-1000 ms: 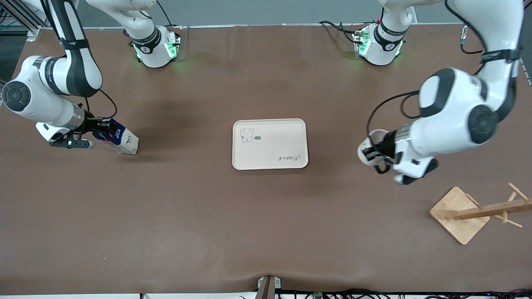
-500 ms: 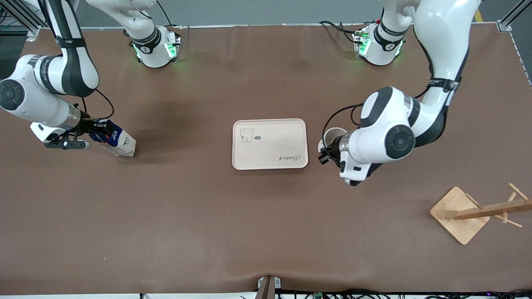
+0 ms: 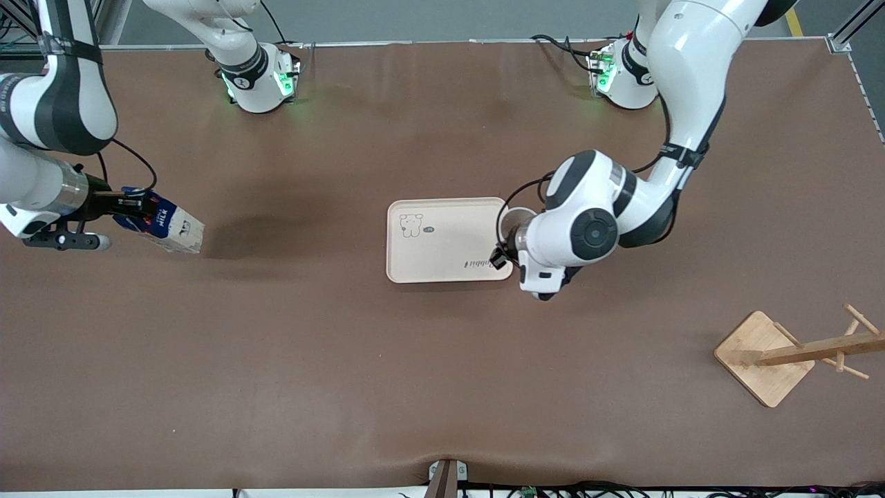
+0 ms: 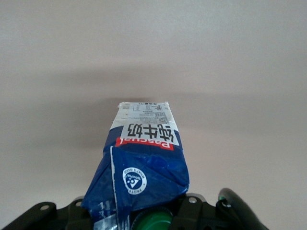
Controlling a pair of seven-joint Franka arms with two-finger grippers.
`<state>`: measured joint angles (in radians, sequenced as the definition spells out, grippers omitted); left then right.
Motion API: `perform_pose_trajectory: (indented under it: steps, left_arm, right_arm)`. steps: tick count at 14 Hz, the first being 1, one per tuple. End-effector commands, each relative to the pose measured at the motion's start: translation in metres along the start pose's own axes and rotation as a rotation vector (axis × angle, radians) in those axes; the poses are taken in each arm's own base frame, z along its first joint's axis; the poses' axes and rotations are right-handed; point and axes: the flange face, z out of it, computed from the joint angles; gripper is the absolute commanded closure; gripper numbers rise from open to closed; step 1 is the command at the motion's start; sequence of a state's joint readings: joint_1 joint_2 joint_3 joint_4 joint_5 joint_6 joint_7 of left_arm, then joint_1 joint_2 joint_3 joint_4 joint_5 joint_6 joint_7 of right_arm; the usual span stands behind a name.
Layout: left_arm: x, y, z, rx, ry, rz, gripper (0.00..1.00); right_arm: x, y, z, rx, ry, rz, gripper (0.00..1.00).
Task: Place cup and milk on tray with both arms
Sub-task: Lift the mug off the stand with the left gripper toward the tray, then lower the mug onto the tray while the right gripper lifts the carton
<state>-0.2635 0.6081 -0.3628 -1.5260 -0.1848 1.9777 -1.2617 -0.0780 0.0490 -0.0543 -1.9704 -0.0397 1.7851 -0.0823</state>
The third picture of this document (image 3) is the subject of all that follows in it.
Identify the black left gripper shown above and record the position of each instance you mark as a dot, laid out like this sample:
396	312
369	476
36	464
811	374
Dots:
507	241

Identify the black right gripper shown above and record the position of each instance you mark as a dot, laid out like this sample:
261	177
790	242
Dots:
104	203

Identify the blue milk carton green cap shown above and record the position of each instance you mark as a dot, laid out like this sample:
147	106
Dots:
176	232

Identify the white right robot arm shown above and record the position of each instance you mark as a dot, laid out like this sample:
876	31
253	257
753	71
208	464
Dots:
24	111

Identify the cream rabbit print tray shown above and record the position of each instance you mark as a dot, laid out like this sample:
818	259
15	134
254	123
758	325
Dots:
442	235

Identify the brown table mat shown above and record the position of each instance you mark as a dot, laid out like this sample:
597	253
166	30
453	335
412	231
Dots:
276	346

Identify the wooden mug tree stand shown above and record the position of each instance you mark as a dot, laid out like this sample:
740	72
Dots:
760	346

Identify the aluminium frame post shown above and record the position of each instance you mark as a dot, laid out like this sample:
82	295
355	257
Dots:
116	21
857	21

